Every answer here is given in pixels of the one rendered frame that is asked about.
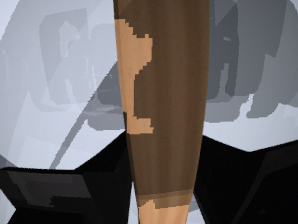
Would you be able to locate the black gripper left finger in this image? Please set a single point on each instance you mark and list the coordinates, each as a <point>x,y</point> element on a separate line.
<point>100,188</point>

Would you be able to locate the wooden side rail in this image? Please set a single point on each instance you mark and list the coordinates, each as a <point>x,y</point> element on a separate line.
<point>163,60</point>

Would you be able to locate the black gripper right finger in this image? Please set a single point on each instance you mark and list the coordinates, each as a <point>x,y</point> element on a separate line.
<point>227,177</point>

